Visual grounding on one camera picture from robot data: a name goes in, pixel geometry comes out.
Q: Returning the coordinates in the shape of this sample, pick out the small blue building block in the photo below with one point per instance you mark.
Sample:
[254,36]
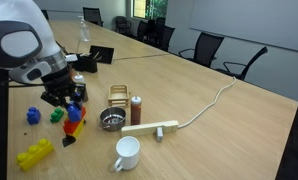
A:
[33,116]

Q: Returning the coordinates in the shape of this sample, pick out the clear pump sanitizer bottle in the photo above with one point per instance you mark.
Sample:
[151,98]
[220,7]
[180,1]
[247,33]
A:
[84,33]

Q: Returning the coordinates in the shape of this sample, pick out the metal utensil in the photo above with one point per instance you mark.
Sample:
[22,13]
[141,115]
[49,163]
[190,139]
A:
[65,50]

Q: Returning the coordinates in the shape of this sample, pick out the black tablet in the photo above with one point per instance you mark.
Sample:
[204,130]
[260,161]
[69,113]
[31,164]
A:
[104,55]

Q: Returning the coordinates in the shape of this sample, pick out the cream power strip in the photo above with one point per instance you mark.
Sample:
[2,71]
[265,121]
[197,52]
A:
[145,128]

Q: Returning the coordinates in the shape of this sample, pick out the black utensil organizer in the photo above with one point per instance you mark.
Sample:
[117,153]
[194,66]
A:
[87,65]

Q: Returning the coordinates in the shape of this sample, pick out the window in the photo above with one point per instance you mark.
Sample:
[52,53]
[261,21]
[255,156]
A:
[155,8]

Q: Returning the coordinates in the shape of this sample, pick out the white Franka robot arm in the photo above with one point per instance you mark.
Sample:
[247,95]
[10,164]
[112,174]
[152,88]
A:
[22,33]

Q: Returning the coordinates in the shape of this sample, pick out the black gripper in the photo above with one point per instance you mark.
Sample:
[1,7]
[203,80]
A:
[57,83]

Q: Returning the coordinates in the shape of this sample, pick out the grey plug adapter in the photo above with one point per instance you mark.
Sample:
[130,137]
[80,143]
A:
[159,135]

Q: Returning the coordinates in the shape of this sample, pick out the small steel pot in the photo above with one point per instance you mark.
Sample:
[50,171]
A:
[112,121]

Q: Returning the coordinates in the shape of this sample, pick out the red sauce bottle white cap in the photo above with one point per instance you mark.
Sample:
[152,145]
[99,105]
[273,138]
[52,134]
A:
[136,113]

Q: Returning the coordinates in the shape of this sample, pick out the green building block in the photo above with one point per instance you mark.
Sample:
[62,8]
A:
[56,115]

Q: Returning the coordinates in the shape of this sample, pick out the yellow building block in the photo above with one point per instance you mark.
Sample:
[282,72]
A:
[34,156]
[79,132]

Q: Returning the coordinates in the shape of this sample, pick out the white ceramic mug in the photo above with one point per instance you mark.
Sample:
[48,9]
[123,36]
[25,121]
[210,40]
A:
[129,160]

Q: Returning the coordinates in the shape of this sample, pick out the small wooden crate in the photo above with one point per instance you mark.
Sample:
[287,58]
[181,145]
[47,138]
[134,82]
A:
[118,100]

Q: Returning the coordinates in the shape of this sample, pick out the orange building block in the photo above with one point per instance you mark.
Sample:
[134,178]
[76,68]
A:
[69,127]

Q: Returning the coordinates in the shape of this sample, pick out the wall whiteboard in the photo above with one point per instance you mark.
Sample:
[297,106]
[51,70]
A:
[255,18]

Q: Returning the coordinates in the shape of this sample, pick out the black office chair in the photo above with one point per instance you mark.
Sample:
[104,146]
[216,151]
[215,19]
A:
[141,30]
[167,36]
[245,68]
[297,150]
[45,14]
[207,46]
[123,24]
[93,16]
[154,31]

